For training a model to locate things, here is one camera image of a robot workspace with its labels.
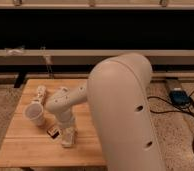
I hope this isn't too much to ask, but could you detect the white sponge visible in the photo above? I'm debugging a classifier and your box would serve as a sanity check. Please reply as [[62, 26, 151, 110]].
[[61, 127, 76, 148]]

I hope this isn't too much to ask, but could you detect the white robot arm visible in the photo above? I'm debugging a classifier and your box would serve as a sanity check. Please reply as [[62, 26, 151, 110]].
[[46, 53, 166, 171]]

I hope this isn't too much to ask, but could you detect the brown black snack bar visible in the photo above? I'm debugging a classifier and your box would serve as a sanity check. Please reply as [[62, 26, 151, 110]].
[[47, 126, 60, 139]]

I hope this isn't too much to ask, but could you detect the white plastic cup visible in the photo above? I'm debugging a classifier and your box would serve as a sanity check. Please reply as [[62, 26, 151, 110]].
[[24, 102, 45, 126]]

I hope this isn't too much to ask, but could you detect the white crumpled wrapper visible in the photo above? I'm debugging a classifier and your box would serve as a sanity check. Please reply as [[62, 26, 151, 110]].
[[32, 85, 47, 104]]

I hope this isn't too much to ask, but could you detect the blue power adapter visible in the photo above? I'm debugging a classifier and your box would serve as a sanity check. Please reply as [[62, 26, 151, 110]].
[[169, 89, 190, 106]]

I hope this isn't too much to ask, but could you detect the wooden shelf rail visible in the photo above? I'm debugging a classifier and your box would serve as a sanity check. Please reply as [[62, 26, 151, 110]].
[[0, 50, 194, 65]]

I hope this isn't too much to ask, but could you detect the black cable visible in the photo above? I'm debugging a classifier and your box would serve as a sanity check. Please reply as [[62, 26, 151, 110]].
[[147, 79, 194, 168]]

